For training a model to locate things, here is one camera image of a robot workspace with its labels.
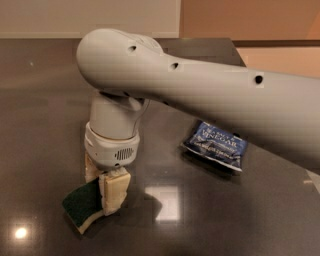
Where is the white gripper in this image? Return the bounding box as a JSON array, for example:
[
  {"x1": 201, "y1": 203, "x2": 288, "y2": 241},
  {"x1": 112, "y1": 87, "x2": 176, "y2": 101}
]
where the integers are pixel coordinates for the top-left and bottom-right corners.
[{"x1": 84, "y1": 124, "x2": 140, "y2": 216}]

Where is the green and white sponge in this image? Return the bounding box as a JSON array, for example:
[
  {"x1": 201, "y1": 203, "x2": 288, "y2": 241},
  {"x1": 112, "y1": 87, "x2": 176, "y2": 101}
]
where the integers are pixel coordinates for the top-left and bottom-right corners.
[{"x1": 62, "y1": 179, "x2": 103, "y2": 234}]

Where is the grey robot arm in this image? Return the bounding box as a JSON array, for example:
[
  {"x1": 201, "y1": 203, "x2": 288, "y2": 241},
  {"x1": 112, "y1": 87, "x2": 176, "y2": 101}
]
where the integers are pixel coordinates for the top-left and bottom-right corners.
[{"x1": 76, "y1": 29, "x2": 320, "y2": 172}]

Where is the blue kettle chips bag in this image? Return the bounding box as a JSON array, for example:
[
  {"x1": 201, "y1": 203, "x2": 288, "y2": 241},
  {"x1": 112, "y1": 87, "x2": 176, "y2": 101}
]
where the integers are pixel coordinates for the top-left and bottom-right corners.
[{"x1": 182, "y1": 121, "x2": 248, "y2": 172}]

